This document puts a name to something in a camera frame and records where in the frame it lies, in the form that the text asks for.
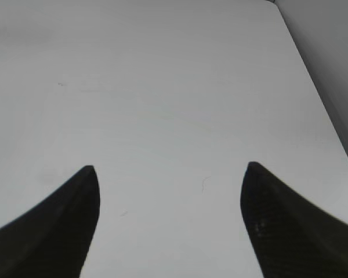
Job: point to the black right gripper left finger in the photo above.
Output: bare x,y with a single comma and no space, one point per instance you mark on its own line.
52,239

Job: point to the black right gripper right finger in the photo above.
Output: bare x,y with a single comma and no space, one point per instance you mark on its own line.
290,236

